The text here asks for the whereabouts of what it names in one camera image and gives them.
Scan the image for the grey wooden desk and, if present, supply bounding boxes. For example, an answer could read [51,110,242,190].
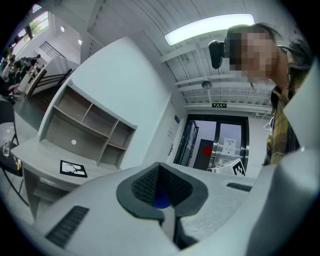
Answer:
[11,137,126,223]

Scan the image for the long ceiling light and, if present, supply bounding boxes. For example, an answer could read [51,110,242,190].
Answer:
[163,13,256,47]

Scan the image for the black folding chair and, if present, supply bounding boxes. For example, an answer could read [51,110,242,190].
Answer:
[0,99,30,207]

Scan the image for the clear plastic water bottle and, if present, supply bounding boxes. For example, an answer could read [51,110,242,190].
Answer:
[2,141,12,158]

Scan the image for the grey wooden shelf hutch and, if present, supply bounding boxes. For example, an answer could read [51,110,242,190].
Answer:
[37,78,139,171]

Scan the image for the black head-mounted camera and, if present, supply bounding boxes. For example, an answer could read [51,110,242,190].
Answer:
[208,39,226,70]

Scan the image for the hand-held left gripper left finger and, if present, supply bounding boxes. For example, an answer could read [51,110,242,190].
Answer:
[116,162,165,222]

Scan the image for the person's head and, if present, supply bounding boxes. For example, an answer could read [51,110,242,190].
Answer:
[224,22,290,89]

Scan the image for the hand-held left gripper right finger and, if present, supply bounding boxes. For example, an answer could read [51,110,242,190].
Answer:
[159,162,209,218]

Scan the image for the black framed antler picture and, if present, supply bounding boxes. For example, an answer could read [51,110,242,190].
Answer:
[59,159,88,179]

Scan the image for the black-framed glass door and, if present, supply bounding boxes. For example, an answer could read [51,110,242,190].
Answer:
[173,113,251,174]

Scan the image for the yellow plaid shirt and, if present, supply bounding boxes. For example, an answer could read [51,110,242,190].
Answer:
[265,86,301,166]

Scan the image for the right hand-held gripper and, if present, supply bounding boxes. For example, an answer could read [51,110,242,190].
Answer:
[206,157,247,177]

